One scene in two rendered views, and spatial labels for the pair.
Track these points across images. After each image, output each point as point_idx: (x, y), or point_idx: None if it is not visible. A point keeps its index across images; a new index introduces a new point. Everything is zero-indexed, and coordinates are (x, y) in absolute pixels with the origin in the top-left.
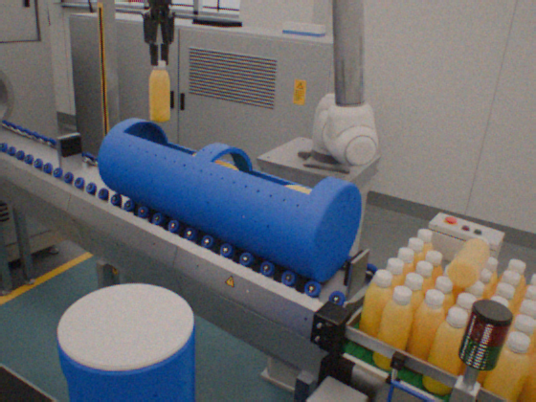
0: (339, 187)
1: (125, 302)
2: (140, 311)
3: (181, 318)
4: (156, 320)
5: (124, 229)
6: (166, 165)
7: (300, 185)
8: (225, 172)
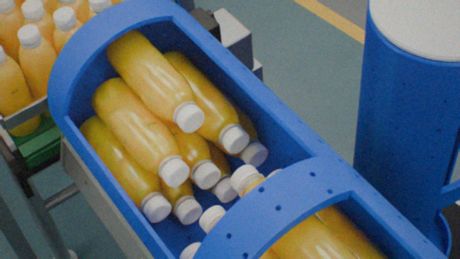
0: (121, 3)
1: (451, 27)
2: (432, 14)
3: (383, 1)
4: (412, 1)
5: None
6: (420, 232)
7: (113, 180)
8: (292, 121)
